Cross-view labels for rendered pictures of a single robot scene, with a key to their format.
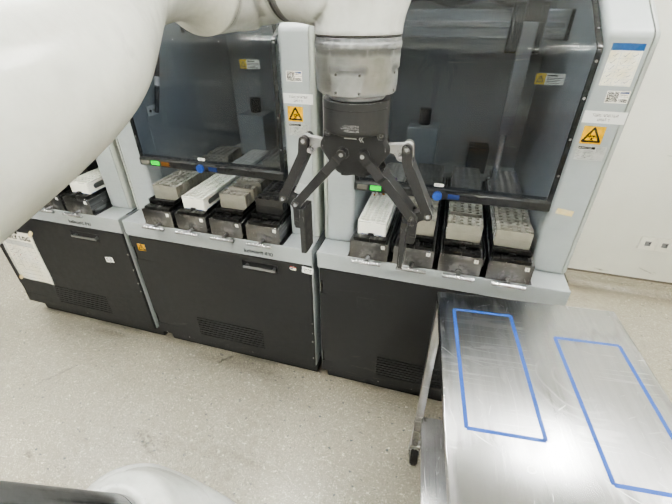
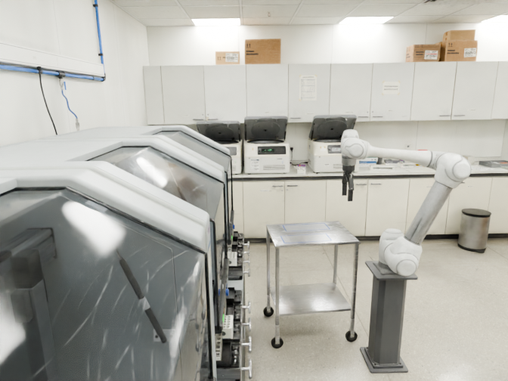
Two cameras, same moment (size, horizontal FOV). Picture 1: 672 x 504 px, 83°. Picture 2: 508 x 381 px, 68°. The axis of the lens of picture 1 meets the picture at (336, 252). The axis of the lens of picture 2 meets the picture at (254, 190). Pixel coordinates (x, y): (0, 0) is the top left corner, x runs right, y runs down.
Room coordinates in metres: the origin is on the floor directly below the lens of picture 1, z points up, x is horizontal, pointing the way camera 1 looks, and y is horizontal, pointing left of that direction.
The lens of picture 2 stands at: (1.68, 1.96, 1.81)
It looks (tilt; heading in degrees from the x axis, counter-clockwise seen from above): 14 degrees down; 253
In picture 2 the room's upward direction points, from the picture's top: 1 degrees counter-clockwise
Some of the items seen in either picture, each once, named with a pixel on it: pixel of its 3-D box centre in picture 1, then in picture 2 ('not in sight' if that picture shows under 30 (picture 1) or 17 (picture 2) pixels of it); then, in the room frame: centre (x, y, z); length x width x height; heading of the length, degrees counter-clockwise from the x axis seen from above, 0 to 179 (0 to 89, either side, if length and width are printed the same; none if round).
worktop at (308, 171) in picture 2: not in sight; (335, 169); (-0.74, -2.27, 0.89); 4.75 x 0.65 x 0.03; 164
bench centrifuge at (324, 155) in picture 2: not in sight; (332, 141); (-0.70, -2.29, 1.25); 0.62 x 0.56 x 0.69; 73
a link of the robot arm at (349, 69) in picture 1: (357, 67); (348, 159); (0.45, -0.02, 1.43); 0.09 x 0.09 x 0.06
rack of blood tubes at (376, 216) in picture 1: (379, 211); (212, 260); (1.29, -0.16, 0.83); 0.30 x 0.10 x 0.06; 164
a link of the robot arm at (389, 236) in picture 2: not in sight; (392, 246); (0.16, 0.07, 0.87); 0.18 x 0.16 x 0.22; 67
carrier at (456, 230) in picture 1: (464, 231); not in sight; (1.11, -0.43, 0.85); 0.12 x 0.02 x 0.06; 73
